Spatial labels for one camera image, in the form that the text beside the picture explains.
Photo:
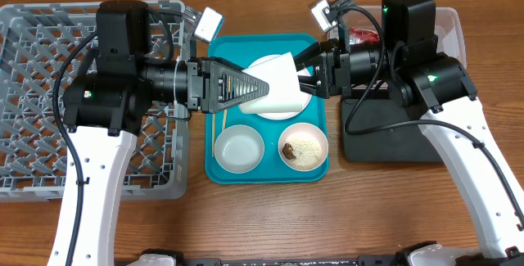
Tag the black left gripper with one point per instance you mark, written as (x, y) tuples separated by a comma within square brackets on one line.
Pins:
[(208, 94)]

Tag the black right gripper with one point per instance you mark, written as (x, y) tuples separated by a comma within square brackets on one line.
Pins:
[(332, 72)]

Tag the white round plate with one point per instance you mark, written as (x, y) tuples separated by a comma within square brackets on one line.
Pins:
[(305, 98)]

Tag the white paper cup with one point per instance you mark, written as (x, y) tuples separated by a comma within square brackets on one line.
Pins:
[(284, 89)]

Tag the red candy wrapper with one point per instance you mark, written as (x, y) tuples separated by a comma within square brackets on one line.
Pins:
[(360, 35)]

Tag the grey round bowl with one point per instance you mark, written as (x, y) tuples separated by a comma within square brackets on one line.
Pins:
[(239, 149)]

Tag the pink bowl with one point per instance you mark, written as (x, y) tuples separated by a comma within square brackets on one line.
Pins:
[(303, 130)]

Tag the white rice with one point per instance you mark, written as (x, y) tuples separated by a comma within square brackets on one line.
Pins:
[(308, 152)]

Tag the brown food piece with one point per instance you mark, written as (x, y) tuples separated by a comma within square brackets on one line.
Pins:
[(287, 151)]

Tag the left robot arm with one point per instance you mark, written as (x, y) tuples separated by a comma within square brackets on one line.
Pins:
[(99, 115)]

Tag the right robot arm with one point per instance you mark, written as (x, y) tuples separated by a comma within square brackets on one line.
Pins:
[(441, 100)]

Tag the black waste tray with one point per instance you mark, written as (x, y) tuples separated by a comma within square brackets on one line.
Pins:
[(405, 144)]

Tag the teal plastic tray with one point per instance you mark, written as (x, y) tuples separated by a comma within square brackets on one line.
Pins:
[(243, 50)]

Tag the clear plastic bin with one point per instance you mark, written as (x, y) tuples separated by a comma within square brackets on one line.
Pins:
[(448, 31)]

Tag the grey plastic dish rack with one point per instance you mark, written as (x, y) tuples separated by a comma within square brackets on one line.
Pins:
[(35, 40)]

